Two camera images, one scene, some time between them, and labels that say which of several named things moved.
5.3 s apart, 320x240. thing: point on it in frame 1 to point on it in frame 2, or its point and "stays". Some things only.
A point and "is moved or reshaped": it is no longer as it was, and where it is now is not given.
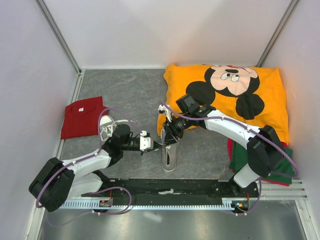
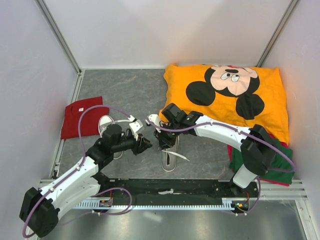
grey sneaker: (169, 153) stays
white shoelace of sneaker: (168, 147) is moved or reshaped
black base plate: (172, 190) stays
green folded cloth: (240, 158) stays
